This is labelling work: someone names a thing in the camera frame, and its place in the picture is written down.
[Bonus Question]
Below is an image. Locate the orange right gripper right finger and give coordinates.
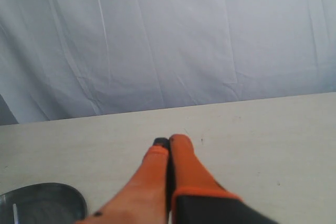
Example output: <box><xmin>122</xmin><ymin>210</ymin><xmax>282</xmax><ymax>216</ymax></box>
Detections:
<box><xmin>170</xmin><ymin>134</ymin><xmax>275</xmax><ymax>223</ymax></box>

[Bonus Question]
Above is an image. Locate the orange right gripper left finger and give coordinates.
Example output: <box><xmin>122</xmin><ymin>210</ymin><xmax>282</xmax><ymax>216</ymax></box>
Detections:
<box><xmin>77</xmin><ymin>138</ymin><xmax>170</xmax><ymax>223</ymax></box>

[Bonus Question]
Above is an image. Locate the round silver metal plate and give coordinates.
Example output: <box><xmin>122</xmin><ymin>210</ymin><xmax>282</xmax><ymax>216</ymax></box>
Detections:
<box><xmin>1</xmin><ymin>183</ymin><xmax>87</xmax><ymax>223</ymax></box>

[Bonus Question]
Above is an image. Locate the white backdrop curtain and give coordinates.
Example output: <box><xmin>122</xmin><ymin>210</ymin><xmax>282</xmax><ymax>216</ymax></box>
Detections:
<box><xmin>1</xmin><ymin>0</ymin><xmax>335</xmax><ymax>124</ymax></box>

